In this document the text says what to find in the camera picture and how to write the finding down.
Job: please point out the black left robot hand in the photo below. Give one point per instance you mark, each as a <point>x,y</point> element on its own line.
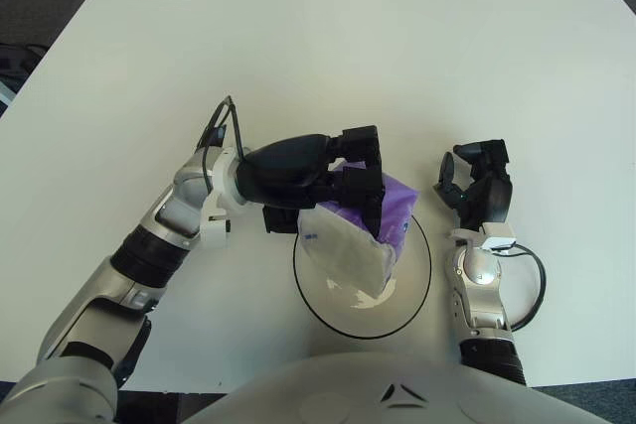
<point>288,166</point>

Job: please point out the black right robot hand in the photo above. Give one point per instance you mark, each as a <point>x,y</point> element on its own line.
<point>489,190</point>

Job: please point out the purple tissue paper pack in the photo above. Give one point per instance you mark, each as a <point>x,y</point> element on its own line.
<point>348,250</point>

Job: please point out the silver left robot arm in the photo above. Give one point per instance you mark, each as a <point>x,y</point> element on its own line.
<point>124,285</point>

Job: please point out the white plate with black rim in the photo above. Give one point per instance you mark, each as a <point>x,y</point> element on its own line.
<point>412,295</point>

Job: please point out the grey robot torso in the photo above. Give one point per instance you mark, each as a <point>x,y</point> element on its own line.
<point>397,394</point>

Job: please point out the black bag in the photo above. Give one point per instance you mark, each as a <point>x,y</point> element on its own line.
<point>20,64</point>

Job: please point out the white furniture panel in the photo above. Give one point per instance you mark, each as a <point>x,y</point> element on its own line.
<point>4,96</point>

